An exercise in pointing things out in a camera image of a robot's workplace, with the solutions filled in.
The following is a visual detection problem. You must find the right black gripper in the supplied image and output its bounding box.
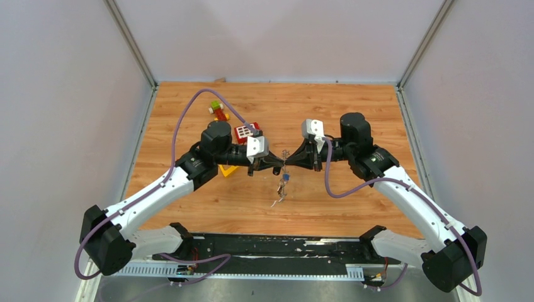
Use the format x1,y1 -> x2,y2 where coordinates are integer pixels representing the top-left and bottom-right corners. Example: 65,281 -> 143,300
284,138 -> 353,172

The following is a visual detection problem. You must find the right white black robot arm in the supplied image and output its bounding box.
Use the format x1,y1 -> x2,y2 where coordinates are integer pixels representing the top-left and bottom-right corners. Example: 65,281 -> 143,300
287,113 -> 487,296

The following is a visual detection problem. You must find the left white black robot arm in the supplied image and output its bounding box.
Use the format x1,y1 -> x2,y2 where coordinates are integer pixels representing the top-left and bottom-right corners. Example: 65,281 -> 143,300
75,121 -> 283,276

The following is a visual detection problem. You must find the red lego window brick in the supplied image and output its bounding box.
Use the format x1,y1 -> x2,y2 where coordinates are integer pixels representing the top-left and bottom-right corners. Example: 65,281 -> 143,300
234,125 -> 255,145

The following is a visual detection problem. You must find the yellow triangular toy piece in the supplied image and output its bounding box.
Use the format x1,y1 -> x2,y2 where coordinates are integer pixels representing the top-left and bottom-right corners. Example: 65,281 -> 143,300
219,165 -> 239,177

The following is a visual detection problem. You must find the lego car toy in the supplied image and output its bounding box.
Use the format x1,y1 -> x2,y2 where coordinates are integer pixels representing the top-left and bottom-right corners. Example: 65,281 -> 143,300
208,101 -> 230,121

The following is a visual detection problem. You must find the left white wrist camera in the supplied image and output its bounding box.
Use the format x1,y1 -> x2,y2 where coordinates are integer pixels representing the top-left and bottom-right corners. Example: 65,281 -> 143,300
246,136 -> 270,162

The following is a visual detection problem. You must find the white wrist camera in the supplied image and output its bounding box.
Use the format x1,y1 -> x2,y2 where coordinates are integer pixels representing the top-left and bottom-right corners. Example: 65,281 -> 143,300
246,136 -> 270,162
301,119 -> 326,153

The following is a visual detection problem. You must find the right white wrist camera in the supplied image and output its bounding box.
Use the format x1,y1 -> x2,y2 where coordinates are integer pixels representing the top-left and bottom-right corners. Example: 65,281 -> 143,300
301,119 -> 326,153

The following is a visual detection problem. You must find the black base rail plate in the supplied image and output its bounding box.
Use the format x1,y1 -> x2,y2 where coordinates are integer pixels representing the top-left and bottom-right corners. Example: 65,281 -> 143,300
170,233 -> 400,276

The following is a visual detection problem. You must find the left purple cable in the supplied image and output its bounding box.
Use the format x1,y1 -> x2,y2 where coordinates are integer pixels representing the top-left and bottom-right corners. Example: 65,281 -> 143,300
74,88 -> 260,281

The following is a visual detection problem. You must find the purple cable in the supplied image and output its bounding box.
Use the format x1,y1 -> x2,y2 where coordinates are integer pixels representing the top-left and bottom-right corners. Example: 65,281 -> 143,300
323,137 -> 483,297
74,88 -> 260,281

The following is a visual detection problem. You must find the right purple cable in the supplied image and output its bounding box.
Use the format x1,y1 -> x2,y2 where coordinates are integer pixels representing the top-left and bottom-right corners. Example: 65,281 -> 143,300
323,137 -> 483,297

